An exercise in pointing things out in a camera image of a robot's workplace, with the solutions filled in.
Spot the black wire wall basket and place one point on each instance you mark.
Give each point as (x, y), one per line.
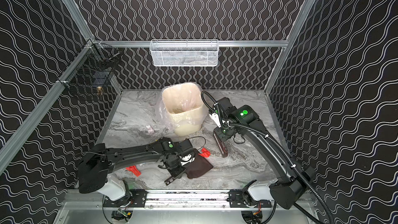
(96, 69)

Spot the brown plastic dustpan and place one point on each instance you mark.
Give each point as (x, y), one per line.
(193, 165)

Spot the red paper scrap right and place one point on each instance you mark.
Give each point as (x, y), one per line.
(204, 153)

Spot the red paper scrap left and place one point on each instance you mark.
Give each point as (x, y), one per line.
(134, 170)

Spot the brown cartoon-face hand broom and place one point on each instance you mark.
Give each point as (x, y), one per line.
(221, 145)

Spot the clear plastic bin liner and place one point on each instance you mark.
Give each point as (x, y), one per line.
(183, 109)

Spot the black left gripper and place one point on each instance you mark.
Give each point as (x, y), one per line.
(175, 172)

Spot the small brass bell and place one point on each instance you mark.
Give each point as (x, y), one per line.
(100, 91)

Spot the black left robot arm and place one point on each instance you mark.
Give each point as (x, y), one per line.
(97, 165)

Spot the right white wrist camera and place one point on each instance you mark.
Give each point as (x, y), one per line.
(215, 118)

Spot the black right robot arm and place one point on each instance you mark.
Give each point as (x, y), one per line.
(288, 186)

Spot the white wire wall basket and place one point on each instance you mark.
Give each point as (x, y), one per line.
(184, 52)

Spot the red paper scrap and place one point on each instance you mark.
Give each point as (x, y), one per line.
(134, 170)
(204, 153)

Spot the pink white scrap near bin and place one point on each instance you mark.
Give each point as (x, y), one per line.
(150, 129)

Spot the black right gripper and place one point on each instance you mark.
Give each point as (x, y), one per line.
(221, 137)

